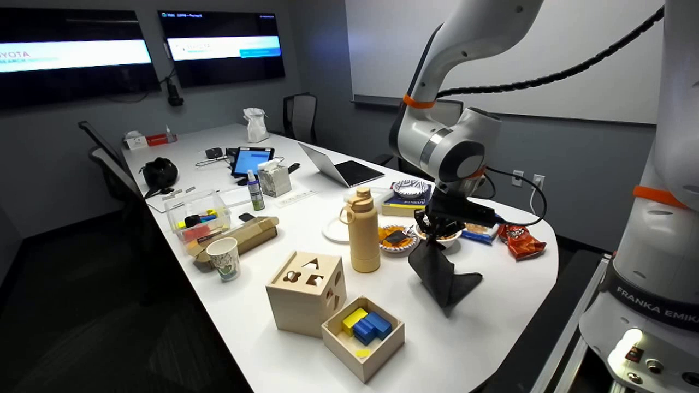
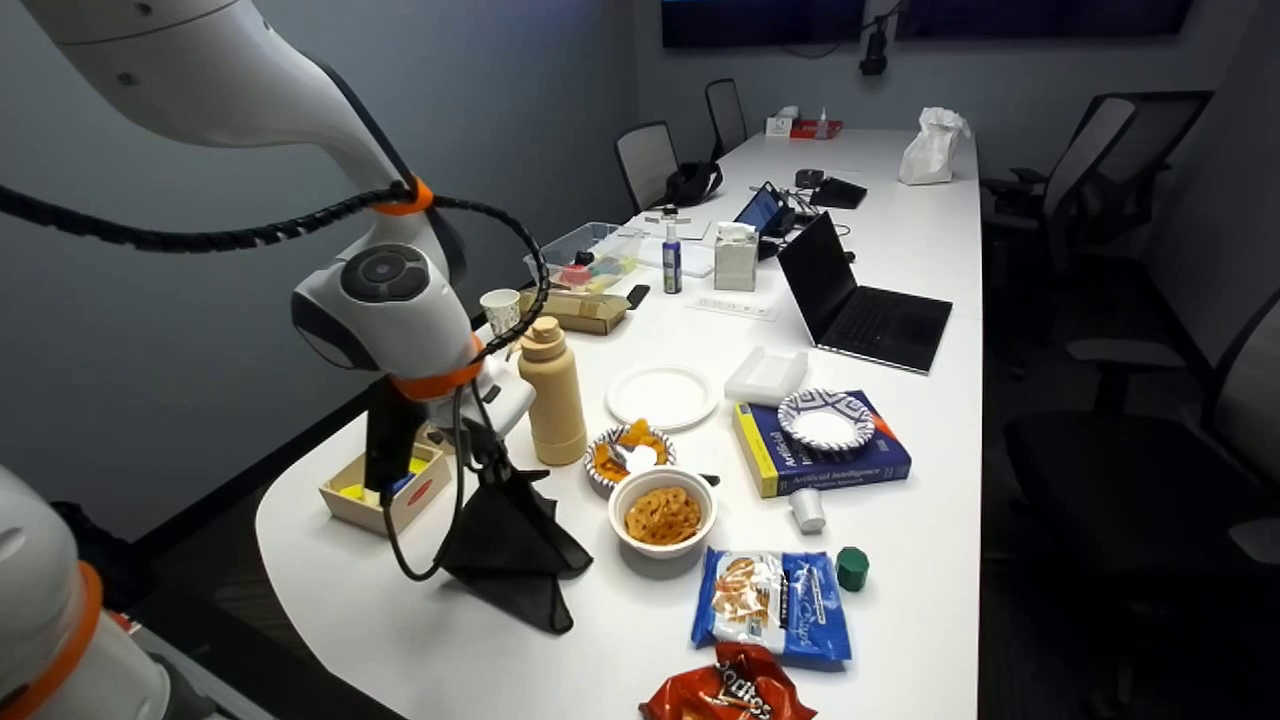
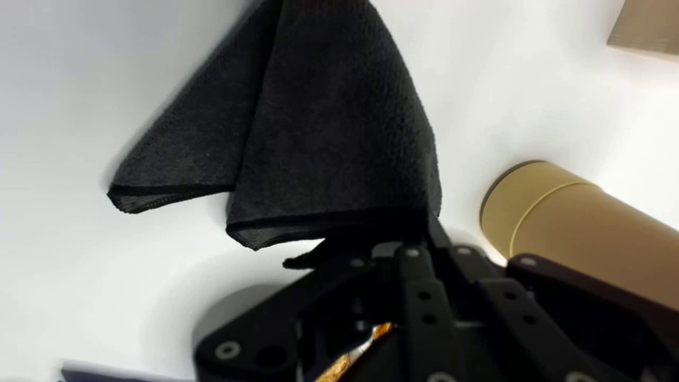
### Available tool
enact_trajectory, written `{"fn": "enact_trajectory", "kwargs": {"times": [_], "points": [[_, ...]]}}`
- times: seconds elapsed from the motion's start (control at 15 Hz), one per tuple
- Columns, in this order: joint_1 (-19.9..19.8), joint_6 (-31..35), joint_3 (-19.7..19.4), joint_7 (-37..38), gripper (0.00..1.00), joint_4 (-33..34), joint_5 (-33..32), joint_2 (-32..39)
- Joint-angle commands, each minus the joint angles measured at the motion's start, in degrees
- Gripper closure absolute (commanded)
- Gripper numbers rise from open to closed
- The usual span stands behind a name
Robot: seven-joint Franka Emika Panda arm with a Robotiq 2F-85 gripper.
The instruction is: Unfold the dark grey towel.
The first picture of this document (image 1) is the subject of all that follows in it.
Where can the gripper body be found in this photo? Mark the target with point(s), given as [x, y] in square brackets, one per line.
[448, 208]

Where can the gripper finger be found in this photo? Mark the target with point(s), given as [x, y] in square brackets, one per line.
[423, 225]
[446, 232]

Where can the dark grey towel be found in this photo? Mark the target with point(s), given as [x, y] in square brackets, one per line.
[439, 273]

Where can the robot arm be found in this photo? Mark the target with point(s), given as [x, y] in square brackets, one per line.
[663, 218]

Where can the white bowl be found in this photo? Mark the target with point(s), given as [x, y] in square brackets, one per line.
[456, 240]

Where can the stack of books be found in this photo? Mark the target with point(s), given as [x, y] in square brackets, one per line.
[401, 206]

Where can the patterned bowl with snacks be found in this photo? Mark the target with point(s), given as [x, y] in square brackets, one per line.
[397, 240]

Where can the blue snack packet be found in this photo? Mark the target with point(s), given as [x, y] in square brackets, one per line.
[479, 233]

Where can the black patterned bowl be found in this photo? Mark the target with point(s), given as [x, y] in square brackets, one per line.
[410, 188]

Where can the tan water bottle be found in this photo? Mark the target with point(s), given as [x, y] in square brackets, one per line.
[365, 234]

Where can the red chips bag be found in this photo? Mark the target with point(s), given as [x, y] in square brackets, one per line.
[521, 242]

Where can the silver laptop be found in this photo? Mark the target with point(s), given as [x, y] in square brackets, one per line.
[349, 172]

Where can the white plate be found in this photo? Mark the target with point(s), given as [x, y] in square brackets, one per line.
[332, 232]

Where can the blue block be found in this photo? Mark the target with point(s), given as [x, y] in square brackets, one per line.
[379, 323]
[362, 332]

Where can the yellow block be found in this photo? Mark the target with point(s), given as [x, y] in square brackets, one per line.
[354, 320]

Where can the white strip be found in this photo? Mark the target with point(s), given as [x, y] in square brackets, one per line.
[296, 198]

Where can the black remote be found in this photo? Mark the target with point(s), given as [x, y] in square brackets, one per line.
[294, 167]

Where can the wooden shape sorter box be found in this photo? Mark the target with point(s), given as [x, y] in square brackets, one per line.
[303, 300]

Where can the wooden tray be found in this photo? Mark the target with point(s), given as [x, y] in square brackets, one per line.
[371, 360]

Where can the grey tissue box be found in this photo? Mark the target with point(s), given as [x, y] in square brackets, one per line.
[274, 180]

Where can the small spray bottle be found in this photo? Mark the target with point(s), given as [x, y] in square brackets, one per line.
[255, 194]

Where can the whiteboard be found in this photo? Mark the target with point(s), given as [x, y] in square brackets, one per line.
[382, 49]

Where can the brown cardboard box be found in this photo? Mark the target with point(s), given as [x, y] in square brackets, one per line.
[248, 234]

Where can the black phone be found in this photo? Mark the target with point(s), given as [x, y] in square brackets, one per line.
[247, 216]

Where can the tablet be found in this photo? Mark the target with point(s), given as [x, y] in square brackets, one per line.
[252, 161]

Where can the white paper bag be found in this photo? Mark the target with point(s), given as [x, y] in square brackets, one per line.
[255, 125]

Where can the printed paper cup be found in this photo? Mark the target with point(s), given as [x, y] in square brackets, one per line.
[225, 262]

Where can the small black case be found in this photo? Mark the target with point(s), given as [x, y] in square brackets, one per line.
[214, 153]

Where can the heap of coloured blocks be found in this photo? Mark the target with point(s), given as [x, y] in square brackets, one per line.
[196, 225]

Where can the clear plastic container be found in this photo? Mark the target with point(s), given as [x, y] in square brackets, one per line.
[188, 204]

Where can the black bag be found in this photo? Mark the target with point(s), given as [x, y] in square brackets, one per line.
[159, 173]

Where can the red box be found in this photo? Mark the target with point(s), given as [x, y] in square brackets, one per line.
[160, 140]

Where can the white box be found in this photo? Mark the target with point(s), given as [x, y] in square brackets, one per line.
[135, 141]

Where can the wall socket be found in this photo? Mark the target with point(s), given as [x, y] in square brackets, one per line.
[538, 182]
[517, 178]

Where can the wall screen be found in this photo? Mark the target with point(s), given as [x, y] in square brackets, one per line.
[65, 54]
[224, 49]

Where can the camera on mount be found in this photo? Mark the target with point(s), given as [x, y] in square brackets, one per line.
[173, 94]

